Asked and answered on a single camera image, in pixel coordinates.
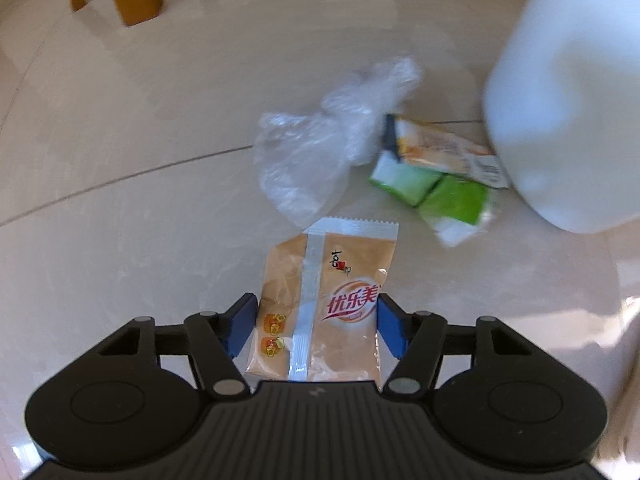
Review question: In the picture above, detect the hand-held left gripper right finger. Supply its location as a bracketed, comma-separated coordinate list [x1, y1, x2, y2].
[376, 295, 532, 402]

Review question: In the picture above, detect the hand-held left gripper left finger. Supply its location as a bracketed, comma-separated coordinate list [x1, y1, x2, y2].
[97, 292, 259, 402]

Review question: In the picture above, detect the beige drink powder packet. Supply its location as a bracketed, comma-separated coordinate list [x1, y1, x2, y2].
[243, 216, 400, 392]

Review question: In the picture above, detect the white plastic bucket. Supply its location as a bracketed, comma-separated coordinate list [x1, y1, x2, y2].
[482, 0, 640, 235]

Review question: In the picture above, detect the orange white snack packet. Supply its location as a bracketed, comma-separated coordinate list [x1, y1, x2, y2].
[382, 114, 512, 190]

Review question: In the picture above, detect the clear plastic bag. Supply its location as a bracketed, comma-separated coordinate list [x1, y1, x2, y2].
[252, 56, 423, 229]

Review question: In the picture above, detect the green white snack packet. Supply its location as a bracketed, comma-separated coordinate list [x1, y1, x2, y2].
[419, 174, 494, 249]
[369, 152, 446, 207]

